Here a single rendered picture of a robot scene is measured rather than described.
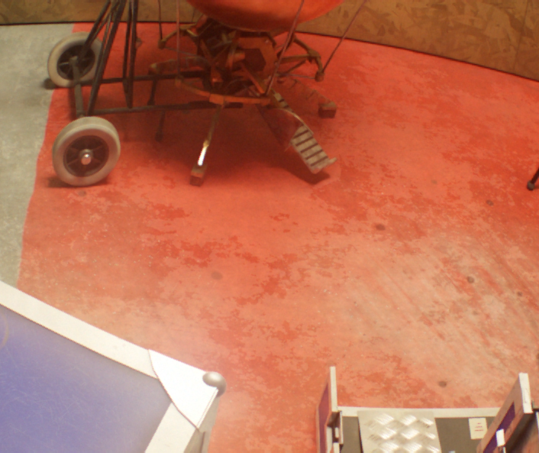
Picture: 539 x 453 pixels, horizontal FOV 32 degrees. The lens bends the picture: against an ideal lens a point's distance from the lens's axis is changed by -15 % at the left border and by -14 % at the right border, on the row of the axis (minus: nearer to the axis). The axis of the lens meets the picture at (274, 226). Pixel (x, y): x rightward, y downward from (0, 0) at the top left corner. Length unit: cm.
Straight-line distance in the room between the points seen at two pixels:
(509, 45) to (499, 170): 75
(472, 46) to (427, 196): 97
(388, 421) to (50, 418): 155
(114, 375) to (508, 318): 193
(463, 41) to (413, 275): 130
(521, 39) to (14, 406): 320
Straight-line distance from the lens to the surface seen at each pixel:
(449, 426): 226
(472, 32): 368
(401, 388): 233
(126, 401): 75
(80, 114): 278
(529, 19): 371
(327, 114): 310
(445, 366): 242
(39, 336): 79
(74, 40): 301
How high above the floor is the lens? 165
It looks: 38 degrees down
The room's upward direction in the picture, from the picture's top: 13 degrees clockwise
